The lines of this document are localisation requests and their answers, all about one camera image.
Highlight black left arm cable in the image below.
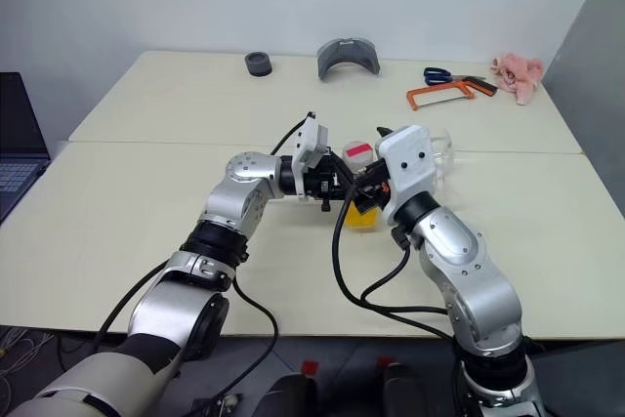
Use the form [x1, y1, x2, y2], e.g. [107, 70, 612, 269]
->
[92, 111, 318, 403]

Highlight orange hacksaw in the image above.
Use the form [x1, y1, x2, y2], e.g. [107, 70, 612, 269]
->
[406, 75, 499, 112]

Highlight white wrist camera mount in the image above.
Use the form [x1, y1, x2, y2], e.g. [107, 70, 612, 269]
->
[374, 124, 438, 226]
[291, 112, 330, 170]

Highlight clear bottle with orange drink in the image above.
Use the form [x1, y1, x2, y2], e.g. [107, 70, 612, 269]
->
[340, 140, 383, 236]

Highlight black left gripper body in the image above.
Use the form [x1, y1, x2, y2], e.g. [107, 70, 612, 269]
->
[302, 153, 351, 214]

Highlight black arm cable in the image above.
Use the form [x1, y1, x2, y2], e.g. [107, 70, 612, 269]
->
[331, 177, 460, 340]
[92, 111, 318, 403]

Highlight pink plush toy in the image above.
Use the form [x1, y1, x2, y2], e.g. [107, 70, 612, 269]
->
[490, 51, 545, 105]

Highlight clear wine glass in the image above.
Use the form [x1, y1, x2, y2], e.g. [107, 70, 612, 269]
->
[428, 127, 458, 193]

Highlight dark laptop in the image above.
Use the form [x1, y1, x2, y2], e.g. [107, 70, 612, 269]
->
[0, 71, 52, 223]

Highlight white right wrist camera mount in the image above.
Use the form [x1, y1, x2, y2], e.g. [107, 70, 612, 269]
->
[374, 124, 438, 226]

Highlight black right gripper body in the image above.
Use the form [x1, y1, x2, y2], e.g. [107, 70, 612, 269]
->
[354, 157, 394, 217]

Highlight blue-handled scissors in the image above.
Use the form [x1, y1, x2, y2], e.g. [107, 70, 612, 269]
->
[423, 66, 487, 86]

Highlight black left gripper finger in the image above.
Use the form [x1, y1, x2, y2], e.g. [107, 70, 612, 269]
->
[330, 150, 361, 188]

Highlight dark rounded shape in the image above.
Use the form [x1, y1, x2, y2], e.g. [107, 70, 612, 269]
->
[253, 372, 321, 417]
[380, 362, 432, 417]

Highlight white floor cables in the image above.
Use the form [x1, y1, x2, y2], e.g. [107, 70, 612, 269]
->
[0, 326, 55, 389]

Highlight grey curved pad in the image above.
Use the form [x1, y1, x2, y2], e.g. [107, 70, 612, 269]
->
[315, 37, 382, 82]

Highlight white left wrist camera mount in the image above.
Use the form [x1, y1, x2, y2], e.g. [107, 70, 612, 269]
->
[291, 112, 330, 170]

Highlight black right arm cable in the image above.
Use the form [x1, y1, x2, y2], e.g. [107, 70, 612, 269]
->
[331, 177, 460, 340]

